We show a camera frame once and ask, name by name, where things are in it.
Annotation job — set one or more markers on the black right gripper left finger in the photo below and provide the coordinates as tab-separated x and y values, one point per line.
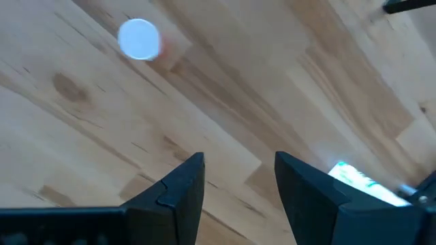
177	204

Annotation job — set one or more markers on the salmon red transparent pill bottle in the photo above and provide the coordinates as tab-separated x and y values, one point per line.
139	39

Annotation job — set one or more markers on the wooden shelf black metal frame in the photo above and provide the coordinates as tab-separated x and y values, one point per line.
408	5

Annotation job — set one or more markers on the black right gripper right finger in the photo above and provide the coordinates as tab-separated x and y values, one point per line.
313	211

